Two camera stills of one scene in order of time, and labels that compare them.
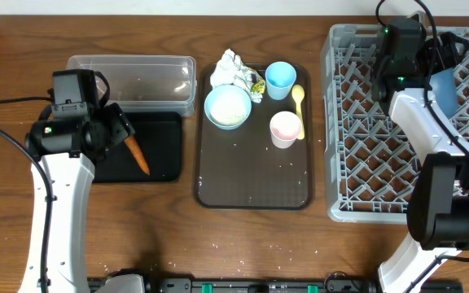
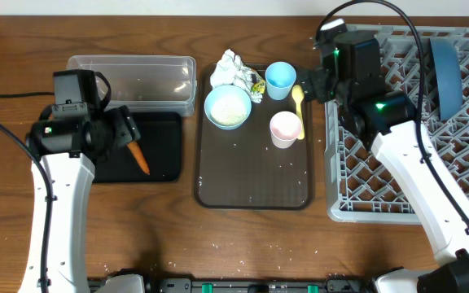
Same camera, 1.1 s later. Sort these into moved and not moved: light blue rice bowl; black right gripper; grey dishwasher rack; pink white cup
Moved: black right gripper
Not moved: light blue rice bowl; pink white cup; grey dishwasher rack
